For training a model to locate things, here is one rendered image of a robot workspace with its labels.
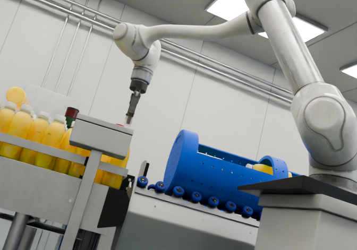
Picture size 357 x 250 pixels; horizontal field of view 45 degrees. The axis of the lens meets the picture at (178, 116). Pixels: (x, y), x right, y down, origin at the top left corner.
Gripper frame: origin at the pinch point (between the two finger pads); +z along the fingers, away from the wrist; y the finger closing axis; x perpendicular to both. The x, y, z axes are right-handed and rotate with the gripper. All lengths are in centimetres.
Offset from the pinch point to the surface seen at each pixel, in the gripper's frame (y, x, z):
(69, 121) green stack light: 34.4, 25.8, -1.3
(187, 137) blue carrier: -9.7, -24.8, -1.0
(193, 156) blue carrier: -12.8, -28.4, 6.5
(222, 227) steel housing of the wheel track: -12, -47, 30
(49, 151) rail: -19.3, 24.5, 20.8
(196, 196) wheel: -9.6, -34.1, 20.8
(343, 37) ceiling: 228, -219, -222
